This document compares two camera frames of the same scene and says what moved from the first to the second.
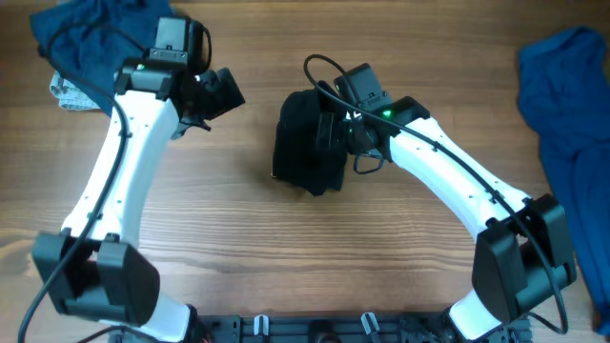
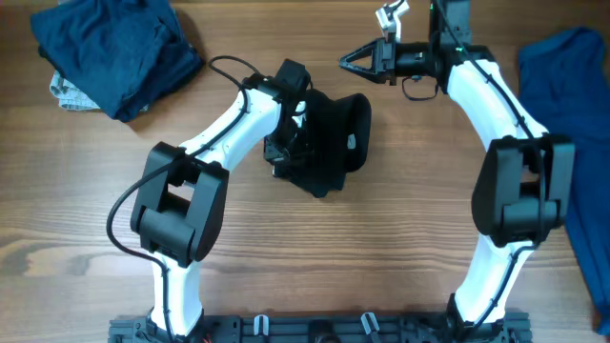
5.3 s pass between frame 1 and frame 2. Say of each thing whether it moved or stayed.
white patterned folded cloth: stayed
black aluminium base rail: stayed
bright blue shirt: stayed
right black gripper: moved
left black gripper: moved
